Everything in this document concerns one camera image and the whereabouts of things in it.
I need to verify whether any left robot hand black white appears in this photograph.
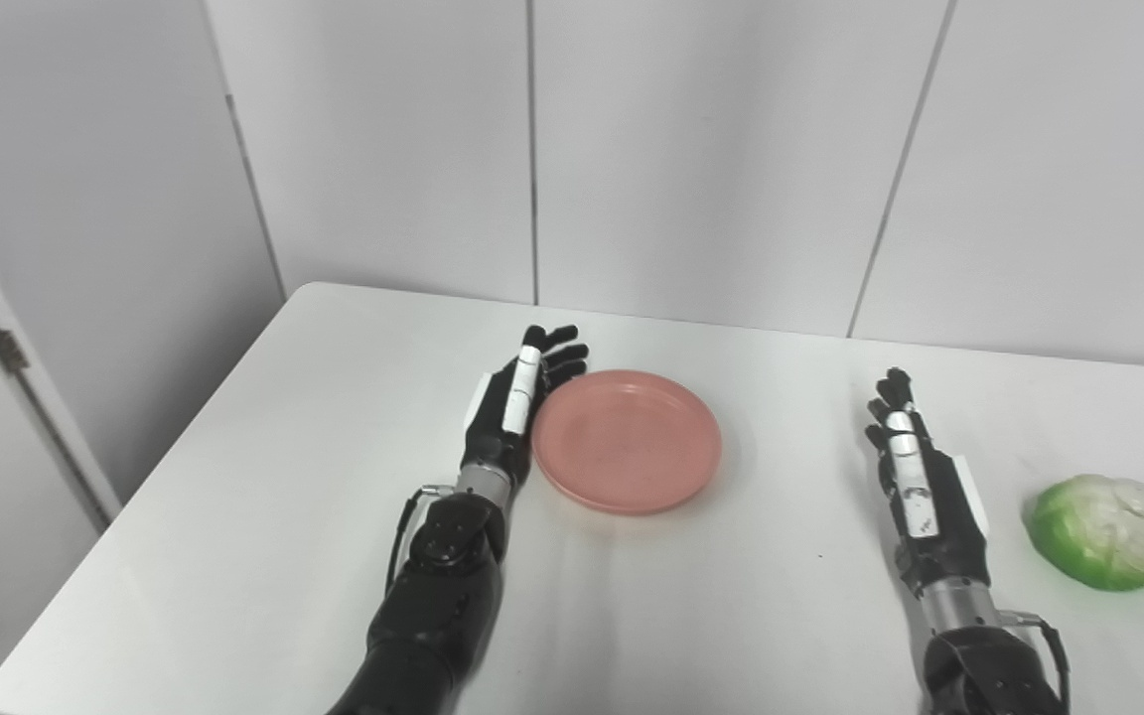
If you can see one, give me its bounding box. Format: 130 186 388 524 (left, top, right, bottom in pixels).
461 325 590 490

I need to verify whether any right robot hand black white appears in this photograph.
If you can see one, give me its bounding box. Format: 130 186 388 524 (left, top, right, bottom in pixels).
865 367 992 597

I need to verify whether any pink plate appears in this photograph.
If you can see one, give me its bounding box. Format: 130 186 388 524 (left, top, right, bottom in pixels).
531 369 723 516

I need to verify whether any green white cabbage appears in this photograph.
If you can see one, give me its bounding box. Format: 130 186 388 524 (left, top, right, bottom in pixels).
1026 474 1144 593

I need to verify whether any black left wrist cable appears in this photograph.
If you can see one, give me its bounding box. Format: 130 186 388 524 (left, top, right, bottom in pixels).
385 485 456 597

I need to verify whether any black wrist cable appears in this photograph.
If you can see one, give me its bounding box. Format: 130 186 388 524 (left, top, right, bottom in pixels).
385 485 456 597
991 611 1073 714

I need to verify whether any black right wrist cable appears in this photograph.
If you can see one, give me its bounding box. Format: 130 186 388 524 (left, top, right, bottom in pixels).
991 611 1073 714

